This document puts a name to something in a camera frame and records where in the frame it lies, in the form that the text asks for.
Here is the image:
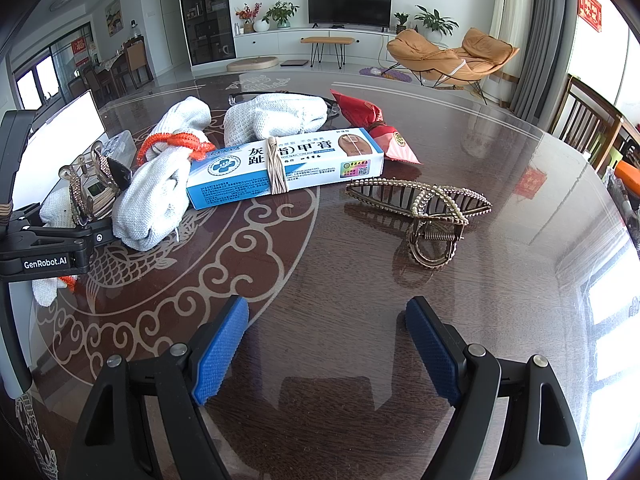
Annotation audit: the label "clear cartoon-print plastic box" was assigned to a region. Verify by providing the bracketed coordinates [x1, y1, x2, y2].
[82, 130, 137, 211]

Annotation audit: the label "purple round floor mat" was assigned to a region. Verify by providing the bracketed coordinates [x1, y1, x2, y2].
[361, 66, 413, 83]

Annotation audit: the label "cloth-covered standing air conditioner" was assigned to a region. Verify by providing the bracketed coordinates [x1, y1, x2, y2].
[489, 0, 538, 51]

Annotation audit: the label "red wall hanging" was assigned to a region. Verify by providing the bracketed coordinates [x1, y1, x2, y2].
[577, 0, 603, 33]

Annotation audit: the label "white television cabinet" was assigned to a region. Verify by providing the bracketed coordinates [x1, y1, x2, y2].
[234, 27, 401, 66]

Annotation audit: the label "gold hair claw clip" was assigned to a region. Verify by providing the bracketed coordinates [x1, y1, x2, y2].
[345, 177, 493, 269]

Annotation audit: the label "framed wall painting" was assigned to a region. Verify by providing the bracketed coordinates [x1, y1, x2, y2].
[104, 0, 123, 37]

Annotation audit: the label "red flower arrangement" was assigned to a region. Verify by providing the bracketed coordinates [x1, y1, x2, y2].
[235, 2, 262, 34]

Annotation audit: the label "dining table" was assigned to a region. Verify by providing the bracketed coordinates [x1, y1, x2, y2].
[92, 57, 126, 91]

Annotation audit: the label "black-framed eyeglasses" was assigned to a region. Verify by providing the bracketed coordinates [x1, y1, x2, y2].
[227, 91, 341, 121]

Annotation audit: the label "orange box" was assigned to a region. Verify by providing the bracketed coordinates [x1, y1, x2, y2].
[614, 162, 640, 186]

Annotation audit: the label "brown dining chair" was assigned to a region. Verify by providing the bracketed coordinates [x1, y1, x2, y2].
[122, 40, 153, 88]

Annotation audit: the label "blue white ointment box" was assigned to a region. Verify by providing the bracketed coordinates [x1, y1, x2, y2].
[186, 129, 385, 211]

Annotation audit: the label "wooden bench with metal legs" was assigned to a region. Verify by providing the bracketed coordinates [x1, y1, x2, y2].
[300, 36, 356, 69]

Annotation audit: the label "black television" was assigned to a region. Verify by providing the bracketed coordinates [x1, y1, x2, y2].
[307, 0, 393, 28]

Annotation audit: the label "large-leaf potted plant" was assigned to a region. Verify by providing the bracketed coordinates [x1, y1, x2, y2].
[414, 5, 460, 43]

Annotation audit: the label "red window poster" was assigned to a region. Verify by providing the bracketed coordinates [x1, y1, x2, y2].
[70, 37, 93, 68]

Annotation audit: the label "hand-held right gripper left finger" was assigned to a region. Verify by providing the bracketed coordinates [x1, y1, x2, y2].
[64, 296, 249, 480]

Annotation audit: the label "grey curtain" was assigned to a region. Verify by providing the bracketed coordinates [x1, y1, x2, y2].
[510, 0, 576, 123]

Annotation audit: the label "dark glass display cabinet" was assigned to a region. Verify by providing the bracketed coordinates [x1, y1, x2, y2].
[176, 0, 237, 67]

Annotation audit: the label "rhinestone hair clip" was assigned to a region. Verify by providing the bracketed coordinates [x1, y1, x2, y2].
[59, 142, 133, 226]

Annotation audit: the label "dark wooden slat chair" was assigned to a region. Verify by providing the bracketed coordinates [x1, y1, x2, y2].
[547, 74, 626, 176]

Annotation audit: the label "round beige floor cushion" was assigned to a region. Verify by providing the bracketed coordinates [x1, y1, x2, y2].
[226, 56, 280, 72]

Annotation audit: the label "bushy green potted plant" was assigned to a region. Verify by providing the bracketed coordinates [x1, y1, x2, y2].
[262, 1, 300, 29]

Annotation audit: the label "orange lounge chair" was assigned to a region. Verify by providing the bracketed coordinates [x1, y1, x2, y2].
[386, 27, 521, 92]

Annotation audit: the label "red snack packet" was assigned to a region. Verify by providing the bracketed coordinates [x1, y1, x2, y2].
[330, 90, 422, 165]

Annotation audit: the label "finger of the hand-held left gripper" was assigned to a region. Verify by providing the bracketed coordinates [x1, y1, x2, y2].
[20, 222, 114, 261]
[9, 203, 45, 232]

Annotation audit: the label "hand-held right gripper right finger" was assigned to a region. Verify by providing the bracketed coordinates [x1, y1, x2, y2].
[406, 296, 588, 480]

